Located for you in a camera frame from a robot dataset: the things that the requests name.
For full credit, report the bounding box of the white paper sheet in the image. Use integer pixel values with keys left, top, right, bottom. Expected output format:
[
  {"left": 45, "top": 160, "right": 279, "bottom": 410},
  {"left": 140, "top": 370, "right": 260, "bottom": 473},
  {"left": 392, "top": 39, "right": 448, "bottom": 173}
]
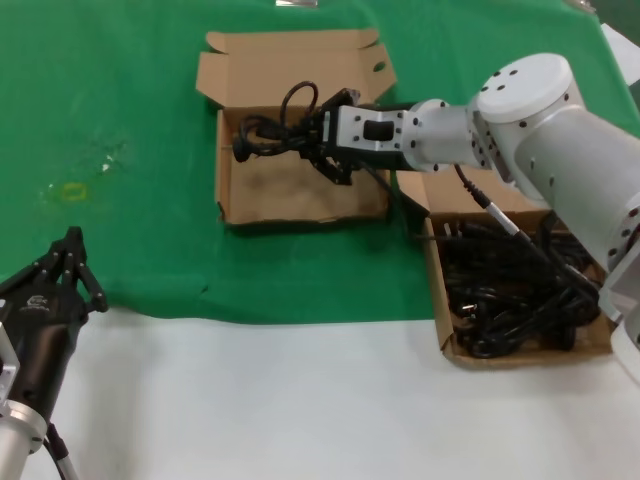
[{"left": 599, "top": 22, "right": 640, "bottom": 86}]

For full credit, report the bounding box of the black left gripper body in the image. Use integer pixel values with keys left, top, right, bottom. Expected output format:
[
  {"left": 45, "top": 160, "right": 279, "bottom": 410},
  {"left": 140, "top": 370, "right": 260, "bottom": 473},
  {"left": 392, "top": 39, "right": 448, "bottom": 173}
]
[{"left": 0, "top": 284, "right": 87, "bottom": 419}]

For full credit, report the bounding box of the green tablecloth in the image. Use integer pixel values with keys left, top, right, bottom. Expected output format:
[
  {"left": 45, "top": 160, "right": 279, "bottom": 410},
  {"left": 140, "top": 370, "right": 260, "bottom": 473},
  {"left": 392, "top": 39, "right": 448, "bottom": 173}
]
[{"left": 0, "top": 0, "right": 640, "bottom": 329}]

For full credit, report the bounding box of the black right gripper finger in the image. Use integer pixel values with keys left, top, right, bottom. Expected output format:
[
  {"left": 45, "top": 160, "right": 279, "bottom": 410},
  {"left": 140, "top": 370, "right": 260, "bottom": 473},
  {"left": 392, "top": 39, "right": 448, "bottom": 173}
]
[
  {"left": 319, "top": 87, "right": 362, "bottom": 114},
  {"left": 298, "top": 147, "right": 355, "bottom": 187}
]

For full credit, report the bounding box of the cardboard box with torn edge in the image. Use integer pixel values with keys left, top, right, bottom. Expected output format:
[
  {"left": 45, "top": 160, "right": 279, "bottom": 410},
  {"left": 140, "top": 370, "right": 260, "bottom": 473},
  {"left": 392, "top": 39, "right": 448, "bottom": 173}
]
[{"left": 194, "top": 29, "right": 399, "bottom": 230}]

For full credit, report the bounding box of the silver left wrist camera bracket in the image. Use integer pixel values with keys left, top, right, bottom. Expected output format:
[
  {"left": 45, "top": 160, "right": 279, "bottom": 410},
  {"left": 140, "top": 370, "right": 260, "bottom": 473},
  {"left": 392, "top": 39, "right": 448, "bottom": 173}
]
[{"left": 0, "top": 319, "right": 22, "bottom": 401}]

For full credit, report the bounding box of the black cable with silver connector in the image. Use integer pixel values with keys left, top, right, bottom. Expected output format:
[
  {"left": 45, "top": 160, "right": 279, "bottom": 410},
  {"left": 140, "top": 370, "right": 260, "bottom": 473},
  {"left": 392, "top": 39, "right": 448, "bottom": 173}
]
[{"left": 452, "top": 162, "right": 601, "bottom": 311}]

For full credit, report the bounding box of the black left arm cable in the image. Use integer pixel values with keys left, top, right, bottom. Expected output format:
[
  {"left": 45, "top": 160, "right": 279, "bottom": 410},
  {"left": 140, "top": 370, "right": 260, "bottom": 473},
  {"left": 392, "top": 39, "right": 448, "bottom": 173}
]
[{"left": 42, "top": 422, "right": 79, "bottom": 480}]

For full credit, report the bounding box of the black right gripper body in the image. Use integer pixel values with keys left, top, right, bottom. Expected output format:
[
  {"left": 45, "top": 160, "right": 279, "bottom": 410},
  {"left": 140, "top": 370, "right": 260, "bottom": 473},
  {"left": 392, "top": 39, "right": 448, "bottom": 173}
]
[{"left": 312, "top": 102, "right": 416, "bottom": 169}]

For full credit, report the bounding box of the cardboard box holding cables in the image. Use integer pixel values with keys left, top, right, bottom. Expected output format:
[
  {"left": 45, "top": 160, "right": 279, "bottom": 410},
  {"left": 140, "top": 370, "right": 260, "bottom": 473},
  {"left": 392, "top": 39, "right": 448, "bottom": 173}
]
[{"left": 397, "top": 169, "right": 619, "bottom": 372}]

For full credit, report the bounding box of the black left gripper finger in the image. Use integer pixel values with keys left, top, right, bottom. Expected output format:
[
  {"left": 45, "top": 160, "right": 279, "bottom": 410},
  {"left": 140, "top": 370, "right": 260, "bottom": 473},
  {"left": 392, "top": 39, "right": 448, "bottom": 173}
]
[
  {"left": 0, "top": 225, "right": 77, "bottom": 299},
  {"left": 58, "top": 227, "right": 109, "bottom": 315}
]

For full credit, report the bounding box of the black looped power cable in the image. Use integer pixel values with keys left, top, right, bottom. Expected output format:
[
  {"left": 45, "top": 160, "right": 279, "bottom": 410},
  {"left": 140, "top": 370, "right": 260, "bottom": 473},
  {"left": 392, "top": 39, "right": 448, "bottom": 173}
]
[{"left": 232, "top": 80, "right": 326, "bottom": 164}]

